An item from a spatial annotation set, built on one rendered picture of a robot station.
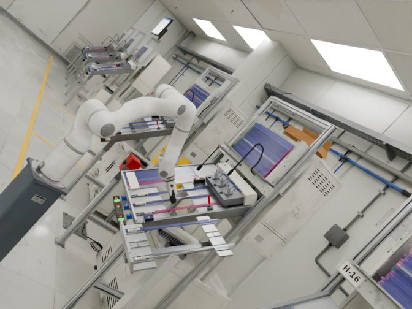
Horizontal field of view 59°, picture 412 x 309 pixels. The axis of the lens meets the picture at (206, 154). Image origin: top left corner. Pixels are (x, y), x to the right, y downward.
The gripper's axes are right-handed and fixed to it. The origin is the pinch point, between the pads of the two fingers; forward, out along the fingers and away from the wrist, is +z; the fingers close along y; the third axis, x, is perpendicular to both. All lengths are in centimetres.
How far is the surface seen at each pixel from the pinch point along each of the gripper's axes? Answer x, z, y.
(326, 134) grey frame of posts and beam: -94, -30, -25
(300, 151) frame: -77, -22, -23
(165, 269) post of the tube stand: 18, 5, -53
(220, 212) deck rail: -23.4, 4.7, -21.0
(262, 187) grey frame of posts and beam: -53, -3, -19
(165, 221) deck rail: 10.0, -0.3, -20.9
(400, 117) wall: -258, 28, 78
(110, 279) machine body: 51, 54, 9
